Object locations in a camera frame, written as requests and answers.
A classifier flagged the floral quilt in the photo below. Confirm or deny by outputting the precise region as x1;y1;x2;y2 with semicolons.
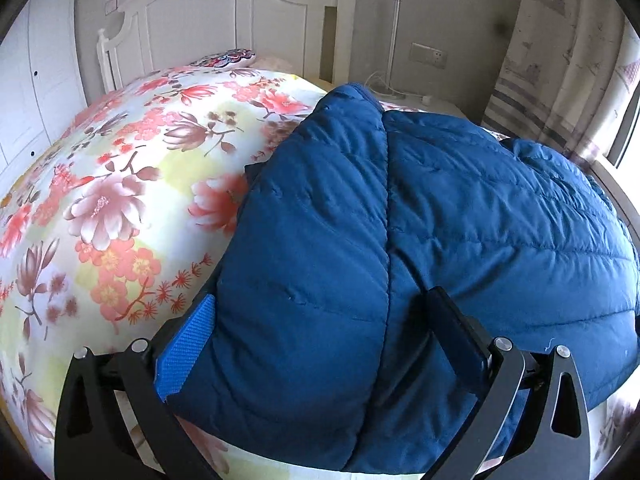
1;66;323;474

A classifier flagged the patterned curtain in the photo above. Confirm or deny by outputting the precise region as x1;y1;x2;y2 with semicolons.
482;0;639;166

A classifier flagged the patterned round cushion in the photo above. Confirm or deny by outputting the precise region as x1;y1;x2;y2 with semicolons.
191;48;256;70

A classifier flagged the wall socket plate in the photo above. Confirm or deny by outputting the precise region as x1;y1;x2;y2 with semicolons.
409;42;447;70

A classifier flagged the white wooden headboard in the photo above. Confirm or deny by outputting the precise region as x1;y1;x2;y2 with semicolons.
96;0;356;92

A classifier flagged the blue quilted puffer jacket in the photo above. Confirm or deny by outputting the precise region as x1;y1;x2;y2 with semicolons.
168;84;639;474

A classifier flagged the dark window frame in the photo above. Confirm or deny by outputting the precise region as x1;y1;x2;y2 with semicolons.
606;84;640;167

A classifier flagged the white nightstand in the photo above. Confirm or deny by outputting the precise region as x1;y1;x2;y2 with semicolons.
374;92;466;119

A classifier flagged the white wardrobe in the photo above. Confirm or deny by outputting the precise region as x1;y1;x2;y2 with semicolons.
1;0;87;194

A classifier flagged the cream pillow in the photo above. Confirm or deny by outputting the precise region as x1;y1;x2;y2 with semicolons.
250;56;297;74

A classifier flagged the white stick lamp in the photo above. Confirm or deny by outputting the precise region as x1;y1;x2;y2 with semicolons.
364;0;406;101

